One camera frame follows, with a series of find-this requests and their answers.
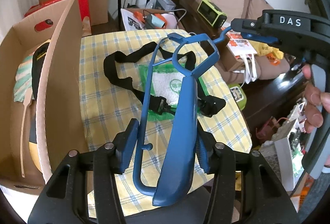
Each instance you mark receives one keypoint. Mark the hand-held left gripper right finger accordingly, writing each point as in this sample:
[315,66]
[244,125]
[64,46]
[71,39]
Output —
[203,157]

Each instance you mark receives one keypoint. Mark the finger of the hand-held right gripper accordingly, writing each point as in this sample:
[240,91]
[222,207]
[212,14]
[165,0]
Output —
[265,39]
[246,25]

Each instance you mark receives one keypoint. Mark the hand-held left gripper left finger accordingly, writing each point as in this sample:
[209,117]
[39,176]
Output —
[127,146]

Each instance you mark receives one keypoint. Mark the blue metal frame tool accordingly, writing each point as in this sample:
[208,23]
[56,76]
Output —
[183,115]

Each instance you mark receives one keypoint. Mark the large cardboard box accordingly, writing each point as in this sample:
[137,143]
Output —
[64,84]

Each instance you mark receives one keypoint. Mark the yellow black bag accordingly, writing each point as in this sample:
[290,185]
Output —
[38,64]

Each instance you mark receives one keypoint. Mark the person's right hand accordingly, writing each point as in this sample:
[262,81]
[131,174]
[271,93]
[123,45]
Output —
[313,113]

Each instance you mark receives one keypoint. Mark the yellow plastic bag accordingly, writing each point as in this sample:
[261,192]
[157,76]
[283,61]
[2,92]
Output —
[268,50]

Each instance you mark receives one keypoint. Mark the white orange shopping bag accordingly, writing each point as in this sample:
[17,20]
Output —
[243,50]

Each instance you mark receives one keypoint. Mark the green black radio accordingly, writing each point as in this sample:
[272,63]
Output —
[211,12]

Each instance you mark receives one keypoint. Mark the yellow checked tablecloth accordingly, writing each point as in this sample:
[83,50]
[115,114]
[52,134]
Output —
[103,100]

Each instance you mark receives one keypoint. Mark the dark wooden side table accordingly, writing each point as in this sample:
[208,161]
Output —
[270,95]

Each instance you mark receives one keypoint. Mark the small green white box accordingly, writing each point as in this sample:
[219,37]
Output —
[237,95]

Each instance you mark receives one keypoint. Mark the green white plastic packet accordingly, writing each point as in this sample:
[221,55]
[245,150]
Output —
[165,82]

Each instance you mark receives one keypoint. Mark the white carton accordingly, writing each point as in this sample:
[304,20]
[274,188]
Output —
[286,162]

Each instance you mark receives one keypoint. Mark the small grey box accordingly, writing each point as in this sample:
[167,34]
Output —
[165,2]

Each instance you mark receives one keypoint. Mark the orange teal device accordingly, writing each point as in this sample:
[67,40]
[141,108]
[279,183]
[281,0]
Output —
[154,20]

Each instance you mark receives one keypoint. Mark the open magazine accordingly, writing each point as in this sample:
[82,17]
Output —
[130,20]

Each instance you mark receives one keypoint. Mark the flat red gift box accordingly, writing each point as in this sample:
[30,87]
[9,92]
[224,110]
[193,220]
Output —
[83,7]

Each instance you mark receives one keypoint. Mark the brown cardboard box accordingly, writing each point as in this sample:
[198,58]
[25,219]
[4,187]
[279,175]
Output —
[99,2]

